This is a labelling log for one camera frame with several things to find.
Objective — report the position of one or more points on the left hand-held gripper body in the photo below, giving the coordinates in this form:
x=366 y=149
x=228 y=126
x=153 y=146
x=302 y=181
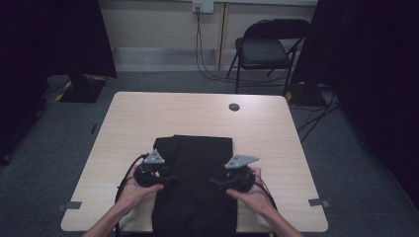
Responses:
x=150 y=174

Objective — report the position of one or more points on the grey table grommet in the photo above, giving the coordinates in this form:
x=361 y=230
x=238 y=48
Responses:
x=234 y=107

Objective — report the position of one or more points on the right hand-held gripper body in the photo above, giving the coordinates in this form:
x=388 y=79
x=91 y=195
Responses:
x=242 y=179

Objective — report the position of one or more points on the grey tape piece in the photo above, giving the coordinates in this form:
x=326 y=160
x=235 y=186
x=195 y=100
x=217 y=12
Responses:
x=70 y=206
x=318 y=202

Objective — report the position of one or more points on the black fabric garment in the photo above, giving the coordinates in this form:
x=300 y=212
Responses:
x=372 y=65

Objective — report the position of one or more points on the small black stick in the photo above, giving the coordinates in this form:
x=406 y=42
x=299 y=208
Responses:
x=94 y=128

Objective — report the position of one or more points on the black curtain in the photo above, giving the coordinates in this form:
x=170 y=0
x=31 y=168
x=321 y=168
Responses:
x=46 y=49

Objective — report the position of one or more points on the black stand base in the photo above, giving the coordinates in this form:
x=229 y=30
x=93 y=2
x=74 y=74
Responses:
x=301 y=95
x=82 y=90

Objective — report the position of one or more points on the person's left hand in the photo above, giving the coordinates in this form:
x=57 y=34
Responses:
x=135 y=196

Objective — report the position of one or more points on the black folding chair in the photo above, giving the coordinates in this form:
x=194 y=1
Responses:
x=263 y=51

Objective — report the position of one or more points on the white wall socket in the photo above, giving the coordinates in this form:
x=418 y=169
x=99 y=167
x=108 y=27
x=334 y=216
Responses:
x=203 y=6

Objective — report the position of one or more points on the person's right hand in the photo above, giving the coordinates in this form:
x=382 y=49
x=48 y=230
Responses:
x=255 y=197

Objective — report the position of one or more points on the black pants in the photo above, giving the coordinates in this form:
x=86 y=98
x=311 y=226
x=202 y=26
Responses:
x=197 y=191

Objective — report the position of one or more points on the light wooden strip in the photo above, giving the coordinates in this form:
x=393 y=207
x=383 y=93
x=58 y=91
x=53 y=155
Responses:
x=222 y=36

